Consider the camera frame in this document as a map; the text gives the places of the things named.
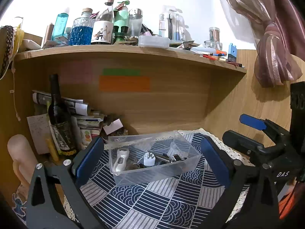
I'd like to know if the glass bottle with blue liquid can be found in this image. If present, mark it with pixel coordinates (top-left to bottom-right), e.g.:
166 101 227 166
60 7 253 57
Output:
70 8 94 46

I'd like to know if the packaged toothbrush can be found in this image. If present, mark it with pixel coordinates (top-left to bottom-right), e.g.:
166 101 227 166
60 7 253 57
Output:
167 7 186 41

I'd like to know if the clear bottle with cartoon label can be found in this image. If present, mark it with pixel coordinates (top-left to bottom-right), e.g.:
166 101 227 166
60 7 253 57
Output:
91 0 116 45

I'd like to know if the pink sticky note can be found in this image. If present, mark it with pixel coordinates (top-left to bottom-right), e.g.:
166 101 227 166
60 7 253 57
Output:
59 61 93 84

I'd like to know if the blue cartoon sticker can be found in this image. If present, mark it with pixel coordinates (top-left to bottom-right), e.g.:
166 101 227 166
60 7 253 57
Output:
12 192 27 217

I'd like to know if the stack of papers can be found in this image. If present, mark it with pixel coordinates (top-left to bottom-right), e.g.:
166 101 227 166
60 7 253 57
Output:
32 90 127 148

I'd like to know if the wooden shelf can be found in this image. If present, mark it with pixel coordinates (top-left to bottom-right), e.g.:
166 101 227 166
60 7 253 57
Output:
14 44 247 73

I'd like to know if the glass jar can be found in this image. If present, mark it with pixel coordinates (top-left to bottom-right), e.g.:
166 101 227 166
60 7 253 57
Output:
209 27 221 49

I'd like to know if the orange sticky note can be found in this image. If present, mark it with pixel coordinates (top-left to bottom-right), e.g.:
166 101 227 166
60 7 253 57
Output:
99 76 151 92

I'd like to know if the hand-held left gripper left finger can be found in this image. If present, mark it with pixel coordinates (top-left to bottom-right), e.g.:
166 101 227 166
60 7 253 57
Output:
26 137 105 229

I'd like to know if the black lace ribbon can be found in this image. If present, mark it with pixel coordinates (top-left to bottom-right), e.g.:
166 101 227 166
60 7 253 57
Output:
0 26 15 78

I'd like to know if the teal plastic bottle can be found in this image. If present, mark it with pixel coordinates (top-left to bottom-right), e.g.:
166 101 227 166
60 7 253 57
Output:
51 13 69 40

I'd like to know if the clear plastic box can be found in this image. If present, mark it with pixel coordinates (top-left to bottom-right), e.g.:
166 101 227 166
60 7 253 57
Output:
108 130 202 187

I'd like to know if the silver metal pen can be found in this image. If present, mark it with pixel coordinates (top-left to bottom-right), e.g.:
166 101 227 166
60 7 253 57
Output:
156 155 172 164

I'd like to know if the dark wine bottle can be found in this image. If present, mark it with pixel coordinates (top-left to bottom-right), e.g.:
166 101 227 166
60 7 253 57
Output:
48 74 78 156

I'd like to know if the pink curtain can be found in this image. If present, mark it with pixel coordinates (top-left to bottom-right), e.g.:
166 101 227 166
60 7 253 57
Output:
214 0 305 87

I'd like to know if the translucent white box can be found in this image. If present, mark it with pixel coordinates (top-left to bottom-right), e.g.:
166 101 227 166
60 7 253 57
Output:
138 35 170 48

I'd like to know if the white charger plug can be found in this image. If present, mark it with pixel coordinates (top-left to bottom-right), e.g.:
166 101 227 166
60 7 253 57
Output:
144 152 156 168

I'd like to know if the blue patterned tablecloth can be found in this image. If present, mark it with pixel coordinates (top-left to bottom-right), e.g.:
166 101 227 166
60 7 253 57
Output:
64 127 253 229

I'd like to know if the green sticky note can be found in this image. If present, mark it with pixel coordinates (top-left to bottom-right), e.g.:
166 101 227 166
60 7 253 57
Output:
102 69 141 76

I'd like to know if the yellow tube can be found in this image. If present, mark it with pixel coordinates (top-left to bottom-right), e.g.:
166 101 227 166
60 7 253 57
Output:
46 138 59 162

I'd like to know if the blue black stamp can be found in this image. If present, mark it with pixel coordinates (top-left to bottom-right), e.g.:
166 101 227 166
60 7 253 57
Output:
227 43 238 62

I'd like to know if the pink ceramic mug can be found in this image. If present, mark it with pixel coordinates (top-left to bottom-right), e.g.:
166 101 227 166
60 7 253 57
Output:
7 135 36 186

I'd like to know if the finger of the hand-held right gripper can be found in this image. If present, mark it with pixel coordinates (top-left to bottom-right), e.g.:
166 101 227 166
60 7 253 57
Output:
222 130 278 163
239 114 291 145

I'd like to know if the white handheld magnifier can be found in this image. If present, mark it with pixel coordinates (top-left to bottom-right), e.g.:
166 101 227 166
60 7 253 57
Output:
113 148 130 173

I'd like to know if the white paper note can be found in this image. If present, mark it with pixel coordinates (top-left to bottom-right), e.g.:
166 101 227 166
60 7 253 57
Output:
27 114 51 154

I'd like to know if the green spray bottle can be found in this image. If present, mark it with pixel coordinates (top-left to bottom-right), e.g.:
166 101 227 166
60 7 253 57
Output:
113 0 130 43

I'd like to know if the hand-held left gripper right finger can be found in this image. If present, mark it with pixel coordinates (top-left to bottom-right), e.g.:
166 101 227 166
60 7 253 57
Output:
200 137 280 229

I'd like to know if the white paper tag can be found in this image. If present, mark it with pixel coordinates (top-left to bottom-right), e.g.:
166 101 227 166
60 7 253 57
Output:
102 119 124 135

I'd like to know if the frosted glass bottle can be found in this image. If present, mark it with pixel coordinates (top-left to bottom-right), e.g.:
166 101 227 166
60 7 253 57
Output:
129 8 143 37

